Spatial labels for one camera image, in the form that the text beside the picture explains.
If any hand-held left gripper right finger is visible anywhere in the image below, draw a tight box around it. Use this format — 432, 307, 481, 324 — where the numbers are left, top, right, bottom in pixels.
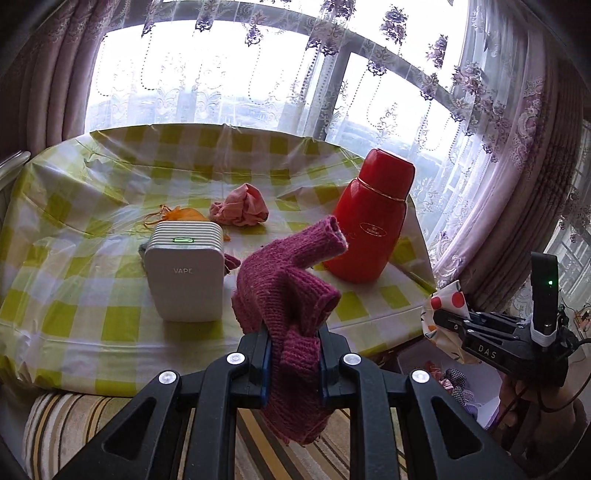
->
316, 325, 527, 480

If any mauve drape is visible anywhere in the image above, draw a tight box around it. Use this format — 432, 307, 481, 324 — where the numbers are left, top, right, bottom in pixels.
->
0, 0, 121, 158
434, 0, 583, 315

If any yellow white checked tablecloth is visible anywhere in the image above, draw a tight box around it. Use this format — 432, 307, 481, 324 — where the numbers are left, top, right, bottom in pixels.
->
0, 124, 437, 398

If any red thermos bottle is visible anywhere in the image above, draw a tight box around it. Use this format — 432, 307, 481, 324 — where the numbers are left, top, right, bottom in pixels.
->
323, 148, 415, 283

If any white floral lace curtain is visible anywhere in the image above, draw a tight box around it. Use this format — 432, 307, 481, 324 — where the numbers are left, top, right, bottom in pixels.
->
88, 0, 546, 278

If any white storage box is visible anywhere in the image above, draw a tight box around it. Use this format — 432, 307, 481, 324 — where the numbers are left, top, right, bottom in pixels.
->
397, 342, 504, 428

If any striped seat cushion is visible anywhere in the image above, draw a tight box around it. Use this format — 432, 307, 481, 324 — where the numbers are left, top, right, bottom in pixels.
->
23, 364, 416, 480

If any black white gingham scrunchie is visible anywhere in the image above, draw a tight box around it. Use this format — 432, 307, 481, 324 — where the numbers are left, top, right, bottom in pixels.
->
443, 367, 471, 403

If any black cable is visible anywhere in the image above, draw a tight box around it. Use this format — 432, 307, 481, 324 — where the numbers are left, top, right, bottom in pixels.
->
505, 383, 575, 415

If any grey window frame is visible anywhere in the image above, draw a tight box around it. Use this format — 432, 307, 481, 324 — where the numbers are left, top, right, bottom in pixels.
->
161, 0, 467, 141

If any person's right forearm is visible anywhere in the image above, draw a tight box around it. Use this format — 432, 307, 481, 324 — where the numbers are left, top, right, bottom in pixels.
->
542, 383, 591, 446

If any orange mesh pouch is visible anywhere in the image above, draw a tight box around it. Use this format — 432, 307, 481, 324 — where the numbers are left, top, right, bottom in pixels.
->
143, 205, 232, 241

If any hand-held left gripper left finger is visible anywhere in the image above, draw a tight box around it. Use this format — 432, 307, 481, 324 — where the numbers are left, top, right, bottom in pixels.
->
53, 330, 278, 480

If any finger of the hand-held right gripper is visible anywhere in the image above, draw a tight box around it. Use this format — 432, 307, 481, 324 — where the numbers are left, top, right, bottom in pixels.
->
433, 308, 528, 339
442, 322, 482, 345

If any red polka dot cloth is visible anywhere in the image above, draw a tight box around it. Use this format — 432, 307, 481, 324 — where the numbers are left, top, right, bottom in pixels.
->
421, 279, 476, 365

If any person's right hand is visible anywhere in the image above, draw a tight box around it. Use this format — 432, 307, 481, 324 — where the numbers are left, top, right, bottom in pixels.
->
496, 369, 546, 432

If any pink crumpled cloth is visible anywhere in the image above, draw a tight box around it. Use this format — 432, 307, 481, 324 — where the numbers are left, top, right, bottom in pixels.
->
209, 183, 269, 228

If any white ribbed electric device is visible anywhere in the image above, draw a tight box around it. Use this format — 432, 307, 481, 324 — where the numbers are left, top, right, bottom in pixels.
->
144, 222, 225, 322

